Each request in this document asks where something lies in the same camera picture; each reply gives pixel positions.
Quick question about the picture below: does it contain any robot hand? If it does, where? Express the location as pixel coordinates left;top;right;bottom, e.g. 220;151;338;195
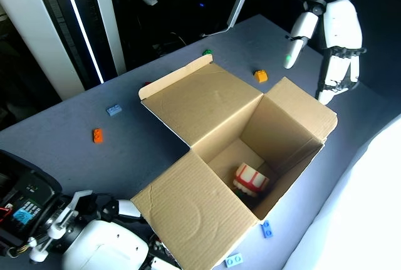
283;0;367;105
61;199;182;270

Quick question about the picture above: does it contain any cardboard box with flaps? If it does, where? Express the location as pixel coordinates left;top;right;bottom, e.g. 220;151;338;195
130;54;338;270

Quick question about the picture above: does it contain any red white toy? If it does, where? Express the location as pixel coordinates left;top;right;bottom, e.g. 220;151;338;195
232;162;270;200

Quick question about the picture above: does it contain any grey table cloth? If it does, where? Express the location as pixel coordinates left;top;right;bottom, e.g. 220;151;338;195
0;14;401;270

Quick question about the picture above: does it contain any yellow-orange thick toy brick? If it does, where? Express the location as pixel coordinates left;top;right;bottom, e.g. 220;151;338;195
253;69;269;83

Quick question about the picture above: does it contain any grey adapter dongle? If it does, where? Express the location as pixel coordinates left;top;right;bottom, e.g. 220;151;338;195
226;0;250;29

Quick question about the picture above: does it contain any light blue toy brick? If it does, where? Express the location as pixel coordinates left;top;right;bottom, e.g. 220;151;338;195
224;252;244;268

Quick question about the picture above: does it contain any grey-blue toy brick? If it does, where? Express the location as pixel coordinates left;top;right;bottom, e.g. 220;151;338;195
106;104;123;117

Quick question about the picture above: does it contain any white backdrop sheet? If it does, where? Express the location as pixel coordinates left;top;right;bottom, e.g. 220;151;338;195
280;116;401;270

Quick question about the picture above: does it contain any LED light strip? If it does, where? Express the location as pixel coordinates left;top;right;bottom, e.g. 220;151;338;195
59;0;105;85

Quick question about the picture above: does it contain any white cable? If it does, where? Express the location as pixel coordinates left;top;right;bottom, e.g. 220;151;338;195
200;25;231;38

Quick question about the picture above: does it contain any narrow white post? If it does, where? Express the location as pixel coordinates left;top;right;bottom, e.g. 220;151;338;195
89;0;127;76

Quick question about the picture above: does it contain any wide white post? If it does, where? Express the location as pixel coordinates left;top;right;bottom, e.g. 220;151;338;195
0;0;86;101

